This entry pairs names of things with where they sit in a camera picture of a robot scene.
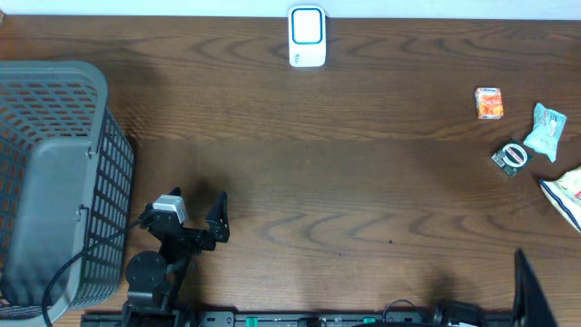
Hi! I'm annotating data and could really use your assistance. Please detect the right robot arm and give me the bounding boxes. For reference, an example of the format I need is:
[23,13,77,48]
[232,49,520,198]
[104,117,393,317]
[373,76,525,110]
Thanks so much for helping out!
[432,249,557,327]

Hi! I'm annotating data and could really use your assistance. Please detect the green square box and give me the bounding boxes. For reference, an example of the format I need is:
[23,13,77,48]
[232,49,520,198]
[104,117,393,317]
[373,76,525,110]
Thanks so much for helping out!
[491,139,534,177]

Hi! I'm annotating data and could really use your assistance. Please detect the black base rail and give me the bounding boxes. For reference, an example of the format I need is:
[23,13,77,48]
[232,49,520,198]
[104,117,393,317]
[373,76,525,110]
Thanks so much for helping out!
[80,311,513,327]

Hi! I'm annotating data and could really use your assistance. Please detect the teal wet wipes pack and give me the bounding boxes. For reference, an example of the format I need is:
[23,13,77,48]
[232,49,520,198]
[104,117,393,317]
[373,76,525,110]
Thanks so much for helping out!
[524,103,566,163]

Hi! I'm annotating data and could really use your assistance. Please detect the white barcode scanner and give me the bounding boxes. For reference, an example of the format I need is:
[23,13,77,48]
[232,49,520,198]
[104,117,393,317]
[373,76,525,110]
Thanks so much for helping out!
[288,5,327,68]

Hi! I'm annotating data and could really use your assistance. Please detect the grey plastic shopping basket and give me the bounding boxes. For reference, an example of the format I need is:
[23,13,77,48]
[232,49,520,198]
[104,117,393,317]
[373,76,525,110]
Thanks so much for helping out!
[1,61,134,326]

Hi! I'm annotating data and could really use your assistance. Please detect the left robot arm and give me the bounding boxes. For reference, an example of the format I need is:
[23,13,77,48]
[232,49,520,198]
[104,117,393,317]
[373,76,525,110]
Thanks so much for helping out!
[121,187,230,326]

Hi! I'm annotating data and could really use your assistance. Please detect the yellow wet wipes pack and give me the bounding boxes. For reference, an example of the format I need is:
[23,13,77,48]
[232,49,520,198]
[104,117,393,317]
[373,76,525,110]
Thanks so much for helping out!
[539,167,580,233]

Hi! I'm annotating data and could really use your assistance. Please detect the orange tissue packet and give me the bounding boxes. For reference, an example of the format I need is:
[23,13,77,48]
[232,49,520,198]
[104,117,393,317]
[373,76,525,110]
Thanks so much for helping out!
[475,87,504,120]

